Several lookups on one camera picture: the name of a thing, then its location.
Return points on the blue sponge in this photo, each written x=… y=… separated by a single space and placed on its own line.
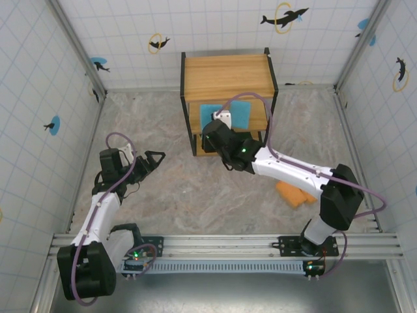
x=241 y=114
x=206 y=112

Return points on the orange thick sponge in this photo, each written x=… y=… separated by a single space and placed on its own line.
x=309 y=199
x=288 y=196

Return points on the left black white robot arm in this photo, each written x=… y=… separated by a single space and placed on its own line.
x=101 y=212

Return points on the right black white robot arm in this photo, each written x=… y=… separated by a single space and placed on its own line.
x=293 y=169

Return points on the blue circle dolphin sticker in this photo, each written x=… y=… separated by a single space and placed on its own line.
x=53 y=125

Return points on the blue oval dolphin sticker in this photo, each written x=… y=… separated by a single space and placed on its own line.
x=99 y=63

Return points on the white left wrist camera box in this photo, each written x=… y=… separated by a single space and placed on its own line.
x=127 y=151

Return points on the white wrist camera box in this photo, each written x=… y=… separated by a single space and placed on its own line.
x=223 y=118
x=127 y=151

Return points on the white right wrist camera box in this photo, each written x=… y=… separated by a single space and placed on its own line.
x=223 y=118

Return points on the aluminium side rail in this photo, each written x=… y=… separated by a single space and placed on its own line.
x=345 y=114
x=99 y=114

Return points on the wooden three-tier shelf black frame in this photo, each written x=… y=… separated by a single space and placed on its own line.
x=228 y=75

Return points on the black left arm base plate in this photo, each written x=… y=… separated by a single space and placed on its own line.
x=156 y=246

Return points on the aluminium mounting rail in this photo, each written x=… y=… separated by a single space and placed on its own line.
x=221 y=244

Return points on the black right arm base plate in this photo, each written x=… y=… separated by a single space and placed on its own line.
x=286 y=246

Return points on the aluminium corner post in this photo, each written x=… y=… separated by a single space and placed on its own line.
x=351 y=65
x=79 y=49

